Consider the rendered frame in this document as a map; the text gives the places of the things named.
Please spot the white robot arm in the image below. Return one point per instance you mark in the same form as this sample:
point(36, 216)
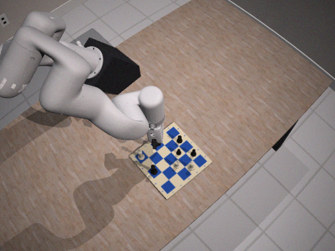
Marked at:
point(37, 43)

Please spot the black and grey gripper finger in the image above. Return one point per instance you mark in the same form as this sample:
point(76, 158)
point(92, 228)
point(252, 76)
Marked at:
point(155, 143)

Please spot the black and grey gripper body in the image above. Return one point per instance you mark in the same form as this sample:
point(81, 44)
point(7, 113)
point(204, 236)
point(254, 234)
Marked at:
point(157, 134)

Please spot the blue and cream chessboard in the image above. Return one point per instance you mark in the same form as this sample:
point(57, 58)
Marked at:
point(169, 179)

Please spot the white chess king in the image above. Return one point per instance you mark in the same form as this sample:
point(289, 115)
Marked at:
point(140, 156)

